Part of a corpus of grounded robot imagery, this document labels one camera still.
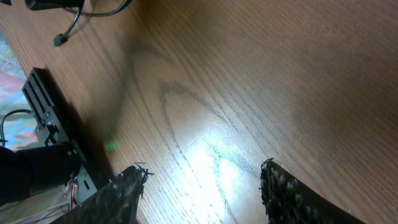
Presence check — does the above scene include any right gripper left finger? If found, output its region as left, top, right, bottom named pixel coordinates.
left=53, top=163, right=153, bottom=224

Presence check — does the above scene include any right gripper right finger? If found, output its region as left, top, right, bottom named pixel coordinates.
left=260, top=158, right=362, bottom=224

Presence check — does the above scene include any black cable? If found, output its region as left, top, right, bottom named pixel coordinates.
left=53, top=0, right=133, bottom=47

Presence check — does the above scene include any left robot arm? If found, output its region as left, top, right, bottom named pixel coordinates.
left=24, top=0, right=84, bottom=11

